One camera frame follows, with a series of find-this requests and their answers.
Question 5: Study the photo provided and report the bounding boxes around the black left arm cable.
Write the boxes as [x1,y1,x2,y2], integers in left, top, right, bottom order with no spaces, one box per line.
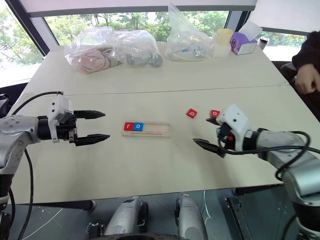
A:
[7,91,65,240]

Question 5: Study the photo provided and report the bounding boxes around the tall clear bag with cables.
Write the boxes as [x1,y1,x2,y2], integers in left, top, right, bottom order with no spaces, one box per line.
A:
[164,2,216,62]

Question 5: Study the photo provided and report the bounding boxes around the paper cup with black lid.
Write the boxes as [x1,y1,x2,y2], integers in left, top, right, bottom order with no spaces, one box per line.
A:
[258,36,270,51]

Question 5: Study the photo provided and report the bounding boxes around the yellow plastic cup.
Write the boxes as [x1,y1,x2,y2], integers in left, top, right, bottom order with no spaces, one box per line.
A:
[215,28,234,46]

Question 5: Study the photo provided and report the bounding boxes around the dark window frame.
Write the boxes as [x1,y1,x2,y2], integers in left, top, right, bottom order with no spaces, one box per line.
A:
[6,0,258,60]

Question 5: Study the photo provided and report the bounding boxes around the wooden letter tray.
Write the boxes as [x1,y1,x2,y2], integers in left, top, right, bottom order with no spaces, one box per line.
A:
[121,121,173,138]

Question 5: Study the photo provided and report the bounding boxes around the red letter tile b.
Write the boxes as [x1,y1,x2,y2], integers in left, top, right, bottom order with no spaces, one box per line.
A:
[185,108,199,119]

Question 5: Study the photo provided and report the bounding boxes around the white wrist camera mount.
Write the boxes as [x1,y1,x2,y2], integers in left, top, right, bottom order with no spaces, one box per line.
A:
[215,103,251,153]
[47,96,75,144]

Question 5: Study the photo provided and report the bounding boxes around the clear bag with pink plush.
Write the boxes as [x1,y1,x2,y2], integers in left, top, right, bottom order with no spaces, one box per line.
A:
[63,26,126,75]

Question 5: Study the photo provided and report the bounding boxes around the clear bag with grey items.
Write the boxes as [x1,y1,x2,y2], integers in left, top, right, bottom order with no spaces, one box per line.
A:
[109,29,164,69]

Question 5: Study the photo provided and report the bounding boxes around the silver rounded robot leg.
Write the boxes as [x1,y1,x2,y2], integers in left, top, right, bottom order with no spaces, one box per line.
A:
[174,193,209,240]
[104,195,150,237]

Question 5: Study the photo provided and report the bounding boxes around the white cardboard box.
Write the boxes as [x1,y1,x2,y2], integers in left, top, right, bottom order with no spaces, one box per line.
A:
[234,20,264,56]

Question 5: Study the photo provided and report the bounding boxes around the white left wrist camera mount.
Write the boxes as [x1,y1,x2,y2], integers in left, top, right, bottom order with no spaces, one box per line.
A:
[47,96,75,144]

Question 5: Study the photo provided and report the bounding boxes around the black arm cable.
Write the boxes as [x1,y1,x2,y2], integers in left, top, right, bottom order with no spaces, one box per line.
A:
[7,91,65,240]
[217,129,320,181]

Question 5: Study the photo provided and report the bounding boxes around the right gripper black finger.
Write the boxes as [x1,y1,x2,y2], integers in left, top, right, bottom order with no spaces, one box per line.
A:
[205,115,221,127]
[192,138,226,159]

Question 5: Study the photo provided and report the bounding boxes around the purple plush toy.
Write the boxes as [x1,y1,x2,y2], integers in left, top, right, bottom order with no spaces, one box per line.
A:
[229,31,251,55]

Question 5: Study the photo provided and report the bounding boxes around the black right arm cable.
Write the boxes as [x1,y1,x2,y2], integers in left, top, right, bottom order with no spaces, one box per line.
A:
[217,129,320,181]

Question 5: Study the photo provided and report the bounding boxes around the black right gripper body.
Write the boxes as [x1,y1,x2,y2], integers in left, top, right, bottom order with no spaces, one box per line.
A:
[216,123,236,154]

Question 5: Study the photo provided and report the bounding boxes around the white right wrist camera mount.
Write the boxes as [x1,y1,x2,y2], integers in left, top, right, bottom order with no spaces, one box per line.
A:
[215,103,251,153]

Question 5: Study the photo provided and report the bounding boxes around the black metal stand frame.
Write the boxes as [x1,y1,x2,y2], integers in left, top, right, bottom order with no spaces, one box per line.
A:
[224,195,252,240]

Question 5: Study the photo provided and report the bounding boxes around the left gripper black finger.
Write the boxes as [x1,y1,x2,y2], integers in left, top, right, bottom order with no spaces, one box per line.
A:
[74,109,107,120]
[74,134,111,147]

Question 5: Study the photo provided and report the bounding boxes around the person's bare hand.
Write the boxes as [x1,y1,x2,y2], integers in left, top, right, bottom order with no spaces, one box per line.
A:
[294,65,320,95]

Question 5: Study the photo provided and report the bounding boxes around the thin white cable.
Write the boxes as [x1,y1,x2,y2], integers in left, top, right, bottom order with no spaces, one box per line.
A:
[202,190,214,227]

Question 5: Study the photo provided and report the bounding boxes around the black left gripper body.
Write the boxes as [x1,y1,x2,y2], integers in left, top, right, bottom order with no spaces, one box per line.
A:
[55,111,79,146]

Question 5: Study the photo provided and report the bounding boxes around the translucent white container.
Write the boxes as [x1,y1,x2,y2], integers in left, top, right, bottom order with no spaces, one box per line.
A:
[213,43,232,59]

